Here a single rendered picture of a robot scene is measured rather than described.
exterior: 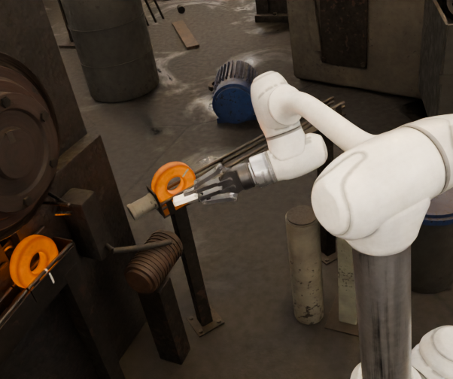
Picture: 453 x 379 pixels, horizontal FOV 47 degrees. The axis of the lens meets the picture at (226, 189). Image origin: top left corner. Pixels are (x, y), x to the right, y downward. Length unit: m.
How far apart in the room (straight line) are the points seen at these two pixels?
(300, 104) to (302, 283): 0.90
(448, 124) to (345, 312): 1.31
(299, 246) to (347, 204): 1.07
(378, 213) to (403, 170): 0.08
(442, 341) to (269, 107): 0.69
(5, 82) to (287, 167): 0.72
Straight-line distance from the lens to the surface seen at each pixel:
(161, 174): 1.70
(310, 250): 1.87
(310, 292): 2.02
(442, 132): 0.90
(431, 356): 1.29
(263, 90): 1.37
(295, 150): 1.38
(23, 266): 1.53
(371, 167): 0.81
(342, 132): 1.16
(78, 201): 1.64
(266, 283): 2.32
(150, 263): 1.74
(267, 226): 2.61
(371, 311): 1.00
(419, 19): 3.46
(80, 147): 1.77
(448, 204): 2.05
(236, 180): 1.43
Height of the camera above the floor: 1.67
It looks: 35 degrees down
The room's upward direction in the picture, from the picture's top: 10 degrees counter-clockwise
